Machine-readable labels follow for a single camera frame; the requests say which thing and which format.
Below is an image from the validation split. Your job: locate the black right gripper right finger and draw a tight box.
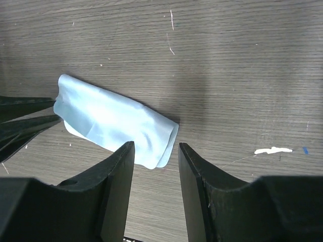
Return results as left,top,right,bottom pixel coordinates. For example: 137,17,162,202
178,143,322,241

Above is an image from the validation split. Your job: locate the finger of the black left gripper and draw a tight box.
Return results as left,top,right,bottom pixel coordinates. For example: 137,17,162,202
1,115,62,162
1,96,55,123

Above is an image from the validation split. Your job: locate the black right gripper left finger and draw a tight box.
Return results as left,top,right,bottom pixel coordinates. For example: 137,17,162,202
1,142,135,241

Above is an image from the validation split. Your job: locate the light blue cleaning cloth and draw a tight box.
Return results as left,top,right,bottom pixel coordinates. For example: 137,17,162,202
53,74,179,169

